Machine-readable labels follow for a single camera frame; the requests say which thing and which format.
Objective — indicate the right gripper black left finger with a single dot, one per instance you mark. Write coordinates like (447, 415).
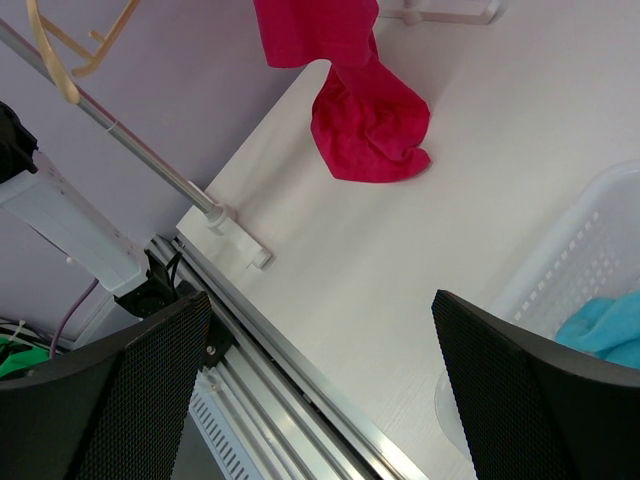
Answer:
(112, 409)

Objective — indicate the white slotted cable duct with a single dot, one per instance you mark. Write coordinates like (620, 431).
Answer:
(222, 440)

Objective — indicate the aluminium rail base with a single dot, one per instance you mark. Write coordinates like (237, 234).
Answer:
(292, 421)

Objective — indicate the green plastic bin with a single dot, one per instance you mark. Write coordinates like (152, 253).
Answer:
(16, 356)

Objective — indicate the red t shirt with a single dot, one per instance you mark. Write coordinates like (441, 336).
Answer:
(367, 124)

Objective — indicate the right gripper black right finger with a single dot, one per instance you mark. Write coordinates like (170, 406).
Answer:
(531, 408)

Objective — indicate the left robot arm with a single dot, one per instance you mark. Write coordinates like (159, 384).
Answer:
(34, 191)

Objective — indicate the grey clothes rack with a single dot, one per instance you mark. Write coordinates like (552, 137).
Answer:
(42, 56)

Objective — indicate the teal t shirt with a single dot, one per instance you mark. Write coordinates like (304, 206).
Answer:
(605, 328)

